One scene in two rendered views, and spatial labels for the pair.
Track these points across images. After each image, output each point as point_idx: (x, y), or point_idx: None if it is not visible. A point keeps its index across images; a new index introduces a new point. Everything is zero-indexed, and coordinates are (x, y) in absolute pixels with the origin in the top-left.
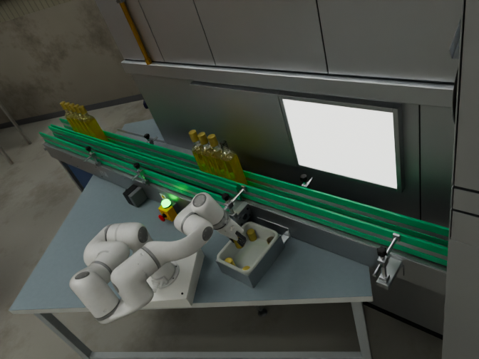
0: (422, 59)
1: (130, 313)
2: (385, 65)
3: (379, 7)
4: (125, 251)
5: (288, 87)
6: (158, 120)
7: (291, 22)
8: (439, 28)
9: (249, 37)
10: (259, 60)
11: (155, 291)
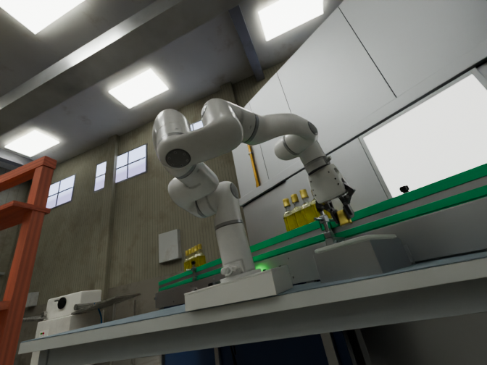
0: (472, 32)
1: (208, 126)
2: (443, 58)
3: (420, 34)
4: (215, 175)
5: (366, 127)
6: (253, 242)
7: (360, 87)
8: (473, 9)
9: (331, 118)
10: (340, 128)
11: (225, 271)
